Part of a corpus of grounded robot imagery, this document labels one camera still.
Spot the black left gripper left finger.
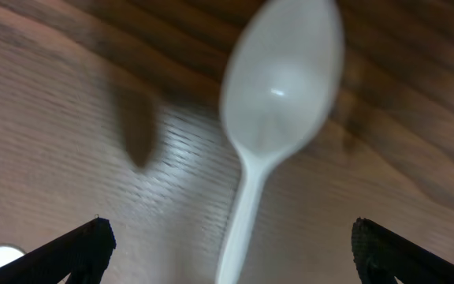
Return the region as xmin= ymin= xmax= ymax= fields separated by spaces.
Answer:
xmin=0 ymin=218 xmax=116 ymax=284

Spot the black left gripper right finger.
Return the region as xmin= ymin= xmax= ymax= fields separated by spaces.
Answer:
xmin=351 ymin=218 xmax=454 ymax=284

